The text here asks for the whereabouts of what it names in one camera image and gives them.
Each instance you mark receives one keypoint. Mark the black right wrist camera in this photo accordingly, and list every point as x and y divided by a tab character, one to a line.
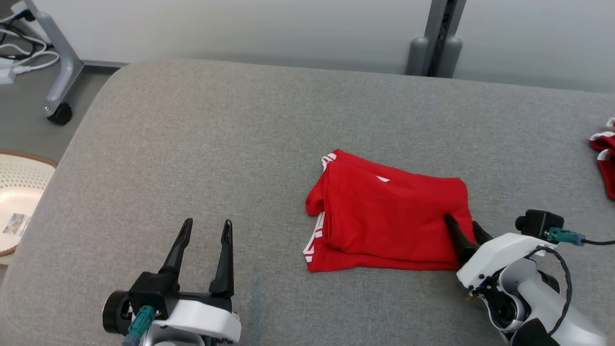
540	223

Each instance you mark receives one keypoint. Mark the cream perforated laundry basket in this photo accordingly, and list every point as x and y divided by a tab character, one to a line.
24	192

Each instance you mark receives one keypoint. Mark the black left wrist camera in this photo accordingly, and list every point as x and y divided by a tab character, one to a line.
149	290

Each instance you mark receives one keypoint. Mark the grey metal partition post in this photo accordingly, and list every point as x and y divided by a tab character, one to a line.
435	38

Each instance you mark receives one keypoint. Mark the teal camera connector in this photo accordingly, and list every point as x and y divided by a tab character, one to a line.
567	236
141	322

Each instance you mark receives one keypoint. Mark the red white-trimmed garment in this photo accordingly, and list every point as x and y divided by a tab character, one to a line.
606	163

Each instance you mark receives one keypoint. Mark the white power strip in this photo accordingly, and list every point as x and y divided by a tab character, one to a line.
6	76

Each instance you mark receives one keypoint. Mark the teal right camera connector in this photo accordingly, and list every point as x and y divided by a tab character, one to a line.
567	236

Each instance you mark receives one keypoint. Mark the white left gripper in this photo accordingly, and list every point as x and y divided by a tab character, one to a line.
206	319

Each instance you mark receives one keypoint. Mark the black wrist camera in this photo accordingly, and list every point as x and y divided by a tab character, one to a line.
149	290
540	223

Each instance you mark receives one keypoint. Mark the red white-striped garment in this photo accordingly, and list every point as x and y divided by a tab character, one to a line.
384	216

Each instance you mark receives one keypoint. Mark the paper label in basket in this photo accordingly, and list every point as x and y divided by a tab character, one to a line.
16	224

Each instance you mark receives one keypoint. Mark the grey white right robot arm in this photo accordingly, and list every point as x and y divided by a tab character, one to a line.
547	298

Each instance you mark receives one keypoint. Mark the teal left camera connector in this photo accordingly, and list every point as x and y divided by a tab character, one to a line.
141	322

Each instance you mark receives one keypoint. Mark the black castor wheel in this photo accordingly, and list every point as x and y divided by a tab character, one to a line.
60	114

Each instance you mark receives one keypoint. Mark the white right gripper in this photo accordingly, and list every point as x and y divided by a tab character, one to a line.
499	257

